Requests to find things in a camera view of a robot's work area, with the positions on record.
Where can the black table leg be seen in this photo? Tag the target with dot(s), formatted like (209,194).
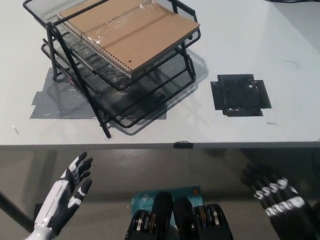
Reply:
(15,215)

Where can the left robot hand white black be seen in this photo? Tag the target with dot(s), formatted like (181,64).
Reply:
(62,197)

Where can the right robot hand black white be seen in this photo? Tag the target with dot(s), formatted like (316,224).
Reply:
(285,207)

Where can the black tape square patch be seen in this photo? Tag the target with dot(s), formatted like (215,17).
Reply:
(240,96)

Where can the small black tape strip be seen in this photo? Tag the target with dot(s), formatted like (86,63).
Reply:
(183,144)

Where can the black mesh file tray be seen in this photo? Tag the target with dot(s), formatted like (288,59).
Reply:
(125,100)

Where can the grey duct tape patch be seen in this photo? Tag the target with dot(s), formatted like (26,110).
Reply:
(55,107)

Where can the purple spiral notebook cardboard back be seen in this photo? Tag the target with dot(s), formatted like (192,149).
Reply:
(130,35)

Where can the teal cardboard box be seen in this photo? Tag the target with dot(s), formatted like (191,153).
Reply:
(145,198)

